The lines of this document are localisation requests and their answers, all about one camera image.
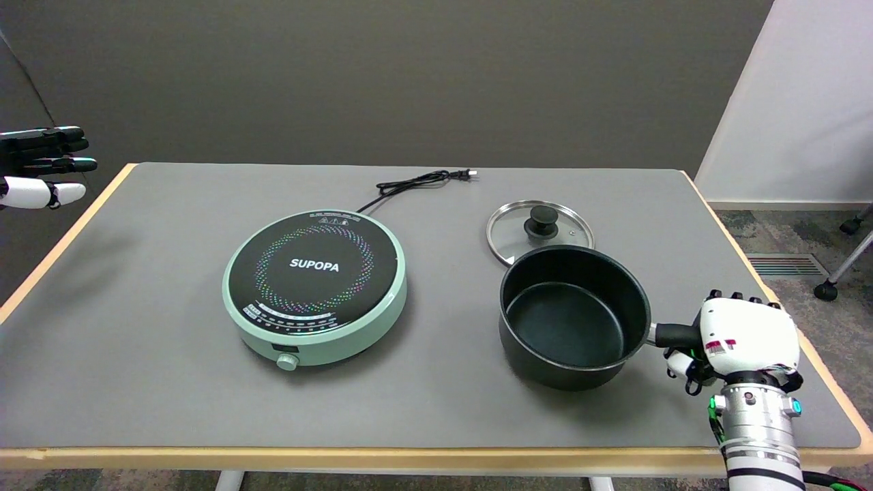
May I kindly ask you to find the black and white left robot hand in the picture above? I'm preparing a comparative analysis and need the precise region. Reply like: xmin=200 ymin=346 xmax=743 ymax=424
xmin=0 ymin=126 xmax=98 ymax=211

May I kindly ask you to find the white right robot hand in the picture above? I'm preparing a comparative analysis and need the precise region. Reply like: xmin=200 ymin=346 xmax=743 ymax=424
xmin=665 ymin=290 xmax=804 ymax=396

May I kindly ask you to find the black soup pot with handle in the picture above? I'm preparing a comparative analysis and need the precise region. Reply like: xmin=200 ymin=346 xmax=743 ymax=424
xmin=499 ymin=245 xmax=703 ymax=392

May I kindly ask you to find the glass pot lid black knob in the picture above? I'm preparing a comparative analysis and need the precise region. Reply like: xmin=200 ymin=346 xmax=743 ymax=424
xmin=486 ymin=200 xmax=595 ymax=268

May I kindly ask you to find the floor vent grille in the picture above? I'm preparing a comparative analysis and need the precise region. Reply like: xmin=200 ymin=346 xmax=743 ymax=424
xmin=745 ymin=254 xmax=829 ymax=279

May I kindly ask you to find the grey wheeled stand base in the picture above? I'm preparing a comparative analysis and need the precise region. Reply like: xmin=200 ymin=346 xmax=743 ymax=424
xmin=814 ymin=205 xmax=873 ymax=302

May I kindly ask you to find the grey table mat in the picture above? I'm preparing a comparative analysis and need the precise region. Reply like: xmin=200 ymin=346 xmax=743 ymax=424
xmin=0 ymin=162 xmax=861 ymax=449

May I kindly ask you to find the green round induction cooker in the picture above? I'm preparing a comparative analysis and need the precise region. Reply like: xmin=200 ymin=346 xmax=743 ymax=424
xmin=222 ymin=209 xmax=409 ymax=372

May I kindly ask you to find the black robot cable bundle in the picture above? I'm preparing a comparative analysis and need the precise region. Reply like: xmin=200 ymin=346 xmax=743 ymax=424
xmin=801 ymin=471 xmax=868 ymax=491

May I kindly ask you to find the black power cord with plug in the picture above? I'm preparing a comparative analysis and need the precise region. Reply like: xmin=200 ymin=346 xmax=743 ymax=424
xmin=356 ymin=169 xmax=477 ymax=215

